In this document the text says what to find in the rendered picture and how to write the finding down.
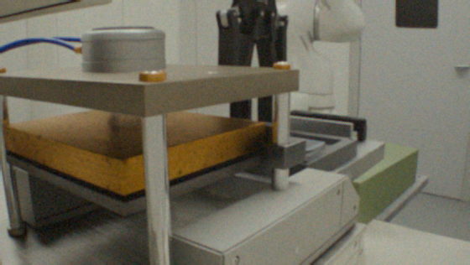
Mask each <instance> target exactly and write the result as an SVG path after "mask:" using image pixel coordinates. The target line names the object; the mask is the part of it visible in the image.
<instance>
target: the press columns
mask: <svg viewBox="0 0 470 265"><path fill-rule="evenodd" d="M290 100H291V93H288V92H286V93H281V94H276V95H273V141H272V143H276V144H288V143H290ZM141 123H142V141H143V159H144V194H145V199H146V211H147V228H148V233H149V257H150V262H151V265H174V263H173V243H172V230H171V219H170V180H169V170H168V146H167V121H166V114H165V115H160V116H156V117H147V118H145V117H141ZM6 124H10V118H9V112H8V97H7V96H0V168H1V175H2V180H3V192H4V197H5V201H6V206H7V209H8V220H9V226H8V227H7V232H8V234H9V235H13V236H18V235H21V234H22V235H23V234H24V233H25V232H26V231H27V230H28V227H27V224H26V223H23V219H22V214H21V208H20V201H19V194H18V183H17V176H16V169H15V167H14V166H12V165H11V164H8V163H6V159H5V153H8V150H7V149H6V148H5V147H4V137H3V125H6ZM288 186H289V169H286V170H280V169H273V168H272V183H271V187H270V189H271V190H273V191H279V192H281V191H286V190H287V189H288Z"/></svg>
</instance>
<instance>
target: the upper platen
mask: <svg viewBox="0 0 470 265"><path fill-rule="evenodd" d="M166 121H167V146H168V170H169V180H170V199H173V198H175V197H177V196H180V195H183V194H188V193H190V192H192V191H194V190H198V189H200V188H202V187H205V186H207V185H209V184H213V183H215V182H217V181H220V180H222V179H225V178H228V177H230V176H233V175H235V174H238V173H241V172H243V171H245V170H247V169H251V168H253V167H255V166H258V165H260V164H264V163H265V153H264V152H262V148H265V144H266V122H256V121H250V120H243V119H237V118H230V117H219V116H212V115H205V114H198V113H191V112H175V113H171V114H166ZM3 137H4V147H5V148H6V149H7V150H8V153H5V159H6V163H8V164H11V165H12V166H14V167H16V168H19V169H21V170H23V171H25V172H27V173H29V174H32V175H34V176H35V177H38V178H40V179H43V180H44V181H47V182H49V183H51V184H53V185H56V186H58V187H60V188H62V189H64V190H67V191H70V192H71V193H73V194H76V195H79V196H80V197H83V198H85V199H87V200H89V201H90V202H93V203H95V204H97V205H100V206H103V207H105V208H108V209H109V210H113V211H115V212H117V213H119V214H121V215H124V216H128V215H132V214H134V213H136V212H138V211H141V210H144V209H146V199H145V194H144V159H143V141H142V123H141V117H135V116H129V115H125V114H119V113H114V112H105V111H99V110H95V111H89V112H78V113H72V114H67V115H61V116H56V117H46V118H40V119H35V120H31V121H25V122H16V123H10V124H6V125H3Z"/></svg>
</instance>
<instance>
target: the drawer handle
mask: <svg viewBox="0 0 470 265"><path fill-rule="evenodd" d="M290 115H291V116H292V117H306V118H314V119H320V120H327V121H335V122H348V123H353V130H352V131H353V132H358V141H359V142H363V141H365V140H366V139H367V128H368V125H367V119H366V118H364V117H352V116H344V115H337V114H329V113H320V112H306V111H298V110H294V111H291V112H290Z"/></svg>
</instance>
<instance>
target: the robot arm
mask: <svg viewBox="0 0 470 265"><path fill-rule="evenodd" d="M216 20H217V27H218V65H230V66H251V64H252V58H253V50H254V46H255V45H256V50H257V56H258V67H273V64H274V63H276V62H278V63H287V49H288V51H289V54H290V58H291V61H292V69H295V70H299V71H300V73H299V84H300V90H299V91H296V92H291V100H290V111H294V110H298V111H306V112H320V113H329V114H337V115H341V114H340V113H339V111H338V110H337V109H336V108H335V106H336V103H335V98H334V94H332V93H333V85H334V83H333V76H334V67H333V64H332V62H331V61H330V60H329V59H327V58H326V57H324V56H323V55H320V54H319V53H317V52H316V51H315V50H314V49H313V46H312V45H313V42H315V41H325V42H331V43H339V44H340V43H345V42H350V41H352V42H356V41H357V40H358V39H359V38H360V36H361V35H362V33H363V31H364V27H365V23H364V15H363V13H362V11H361V9H360V8H359V7H358V6H357V5H356V4H355V3H354V2H353V1H352V0H317V1H304V0H289V1H284V2H280V3H276V1H275V0H232V4H231V8H229V9H221V10H217V11H216ZM229 111H230V112H229V116H230V118H237V119H243V120H250V121H252V99H247V100H242V101H233V102H230V108H229ZM257 122H270V123H273V95H272V96H261V97H257Z"/></svg>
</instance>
